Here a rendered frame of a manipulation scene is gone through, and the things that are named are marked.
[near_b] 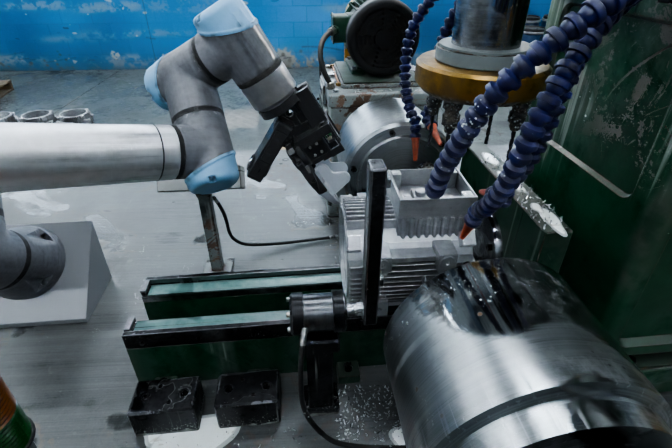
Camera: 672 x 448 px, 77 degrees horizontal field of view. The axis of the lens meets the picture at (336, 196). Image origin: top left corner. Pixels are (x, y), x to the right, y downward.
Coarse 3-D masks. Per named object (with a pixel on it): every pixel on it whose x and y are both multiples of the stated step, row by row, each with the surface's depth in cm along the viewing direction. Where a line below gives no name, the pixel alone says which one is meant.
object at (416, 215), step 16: (400, 176) 70; (416, 176) 72; (400, 192) 70; (416, 192) 67; (448, 192) 70; (464, 192) 65; (400, 208) 63; (416, 208) 64; (432, 208) 64; (448, 208) 64; (464, 208) 64; (400, 224) 65; (416, 224) 65; (432, 224) 65; (448, 224) 66
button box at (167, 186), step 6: (240, 168) 87; (240, 174) 87; (168, 180) 86; (174, 180) 86; (180, 180) 86; (240, 180) 87; (162, 186) 86; (168, 186) 86; (174, 186) 86; (180, 186) 86; (186, 186) 86; (234, 186) 87; (240, 186) 87; (168, 192) 92
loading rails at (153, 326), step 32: (160, 288) 79; (192, 288) 79; (224, 288) 79; (256, 288) 79; (288, 288) 80; (320, 288) 81; (128, 320) 71; (160, 320) 72; (192, 320) 72; (224, 320) 72; (256, 320) 72; (288, 320) 71; (352, 320) 71; (384, 320) 72; (128, 352) 70; (160, 352) 71; (192, 352) 72; (224, 352) 72; (256, 352) 73; (288, 352) 74; (352, 352) 76
